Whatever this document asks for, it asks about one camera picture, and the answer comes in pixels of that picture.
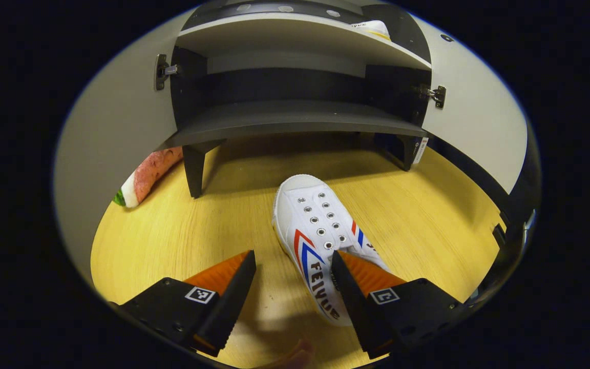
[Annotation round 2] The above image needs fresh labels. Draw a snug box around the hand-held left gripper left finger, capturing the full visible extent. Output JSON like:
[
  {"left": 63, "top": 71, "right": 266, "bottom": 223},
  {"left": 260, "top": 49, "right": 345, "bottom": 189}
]
[{"left": 116, "top": 250, "right": 257, "bottom": 358}]

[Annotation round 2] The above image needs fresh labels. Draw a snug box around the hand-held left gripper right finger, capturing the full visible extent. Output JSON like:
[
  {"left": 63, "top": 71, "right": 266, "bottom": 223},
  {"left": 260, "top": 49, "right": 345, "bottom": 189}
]
[{"left": 331, "top": 250, "right": 467, "bottom": 359}]

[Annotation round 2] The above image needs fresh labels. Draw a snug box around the white canvas shoe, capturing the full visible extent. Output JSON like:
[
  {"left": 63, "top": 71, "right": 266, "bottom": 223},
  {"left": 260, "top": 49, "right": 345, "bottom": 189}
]
[
  {"left": 350, "top": 19, "right": 392, "bottom": 42},
  {"left": 272, "top": 174, "right": 393, "bottom": 327}
]

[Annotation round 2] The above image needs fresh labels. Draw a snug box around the white grey shoe cabinet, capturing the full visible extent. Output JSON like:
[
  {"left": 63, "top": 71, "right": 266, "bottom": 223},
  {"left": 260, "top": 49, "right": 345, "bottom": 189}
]
[{"left": 164, "top": 0, "right": 431, "bottom": 199}]

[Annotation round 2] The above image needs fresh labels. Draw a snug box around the white cabinet door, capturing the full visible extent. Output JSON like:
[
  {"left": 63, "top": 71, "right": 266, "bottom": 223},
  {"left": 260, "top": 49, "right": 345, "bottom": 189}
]
[
  {"left": 54, "top": 10, "right": 196, "bottom": 288},
  {"left": 408, "top": 13, "right": 529, "bottom": 194}
]

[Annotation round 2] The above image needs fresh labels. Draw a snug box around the metal door hinge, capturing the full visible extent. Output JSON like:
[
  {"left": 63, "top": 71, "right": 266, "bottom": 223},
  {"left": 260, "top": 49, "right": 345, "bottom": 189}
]
[
  {"left": 418, "top": 84, "right": 447, "bottom": 109},
  {"left": 155, "top": 54, "right": 179, "bottom": 91}
]

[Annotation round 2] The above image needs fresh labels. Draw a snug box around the watermelon slice plush toy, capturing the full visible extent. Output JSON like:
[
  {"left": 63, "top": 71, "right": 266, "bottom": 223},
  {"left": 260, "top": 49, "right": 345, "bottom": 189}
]
[{"left": 112, "top": 146, "right": 184, "bottom": 208}]

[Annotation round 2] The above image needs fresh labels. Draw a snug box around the small black white box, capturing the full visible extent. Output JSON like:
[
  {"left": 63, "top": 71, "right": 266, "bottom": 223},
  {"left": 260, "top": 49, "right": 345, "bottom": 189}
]
[{"left": 412, "top": 136, "right": 430, "bottom": 165}]

